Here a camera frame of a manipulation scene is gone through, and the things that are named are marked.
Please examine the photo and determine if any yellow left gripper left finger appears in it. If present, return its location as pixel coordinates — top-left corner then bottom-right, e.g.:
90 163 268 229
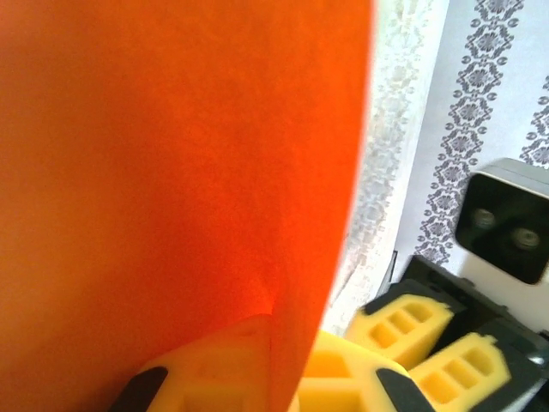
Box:
106 312 274 412

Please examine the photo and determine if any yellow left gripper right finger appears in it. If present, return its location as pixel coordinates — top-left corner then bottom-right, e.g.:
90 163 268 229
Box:
298 329 431 412

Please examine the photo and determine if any orange paper sheet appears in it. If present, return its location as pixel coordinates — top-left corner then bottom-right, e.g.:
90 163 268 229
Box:
0 0 381 412

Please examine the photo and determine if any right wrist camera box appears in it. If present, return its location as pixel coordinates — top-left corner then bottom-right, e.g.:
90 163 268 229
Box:
454 156 549 334

